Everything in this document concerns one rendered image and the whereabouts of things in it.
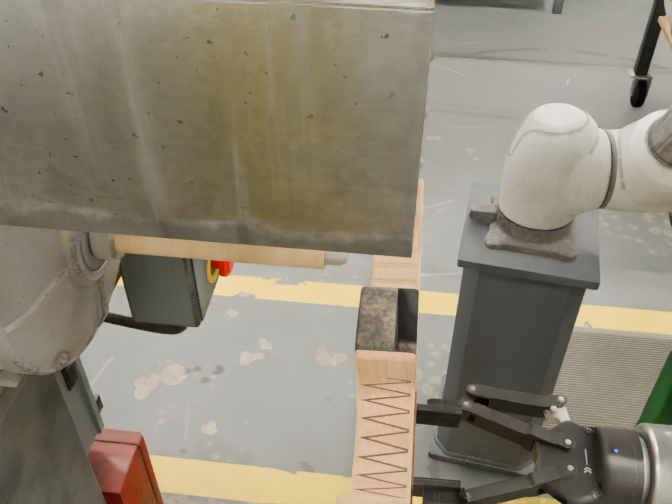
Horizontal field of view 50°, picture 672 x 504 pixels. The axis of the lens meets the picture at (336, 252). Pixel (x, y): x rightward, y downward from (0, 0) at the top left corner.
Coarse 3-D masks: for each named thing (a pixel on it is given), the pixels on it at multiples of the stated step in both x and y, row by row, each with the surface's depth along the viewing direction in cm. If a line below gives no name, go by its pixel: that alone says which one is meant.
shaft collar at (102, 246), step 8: (96, 240) 60; (104, 240) 60; (112, 240) 61; (96, 248) 61; (104, 248) 61; (112, 248) 61; (96, 256) 62; (104, 256) 62; (112, 256) 61; (120, 256) 63
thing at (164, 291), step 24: (120, 264) 92; (144, 264) 92; (168, 264) 91; (192, 264) 92; (144, 288) 95; (168, 288) 94; (192, 288) 94; (144, 312) 98; (168, 312) 97; (192, 312) 96
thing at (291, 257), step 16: (128, 240) 61; (144, 240) 61; (160, 240) 61; (176, 240) 60; (192, 240) 60; (176, 256) 62; (192, 256) 61; (208, 256) 61; (224, 256) 61; (240, 256) 60; (256, 256) 60; (272, 256) 60; (288, 256) 60; (304, 256) 60; (320, 256) 59
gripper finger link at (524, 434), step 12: (468, 408) 71; (480, 408) 70; (468, 420) 72; (480, 420) 71; (492, 420) 70; (504, 420) 70; (516, 420) 70; (492, 432) 71; (504, 432) 70; (516, 432) 69; (528, 432) 68; (540, 432) 68; (552, 432) 68; (528, 444) 70; (552, 444) 68; (564, 444) 67
